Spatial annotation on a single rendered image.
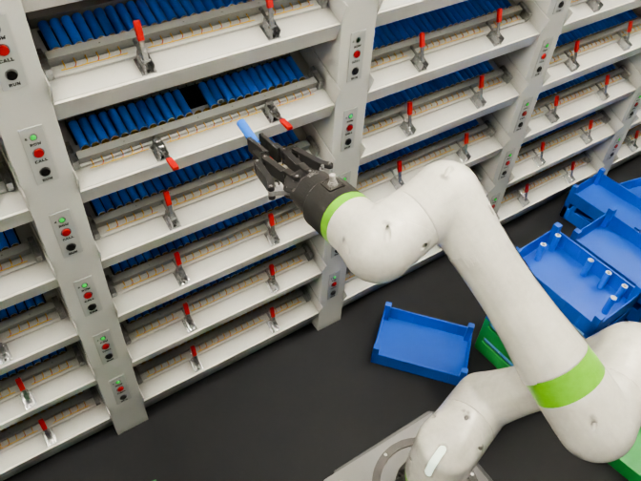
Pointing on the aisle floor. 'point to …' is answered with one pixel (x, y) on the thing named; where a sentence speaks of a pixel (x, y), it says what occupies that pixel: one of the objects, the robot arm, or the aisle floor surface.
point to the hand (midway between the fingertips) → (264, 149)
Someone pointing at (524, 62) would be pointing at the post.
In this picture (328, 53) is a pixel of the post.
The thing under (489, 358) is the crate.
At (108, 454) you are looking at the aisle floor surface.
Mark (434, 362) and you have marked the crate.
